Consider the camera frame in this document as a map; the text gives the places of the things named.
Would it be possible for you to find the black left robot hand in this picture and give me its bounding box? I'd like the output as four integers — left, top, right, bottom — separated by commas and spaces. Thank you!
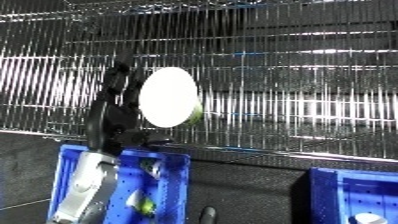
85, 49, 176, 156

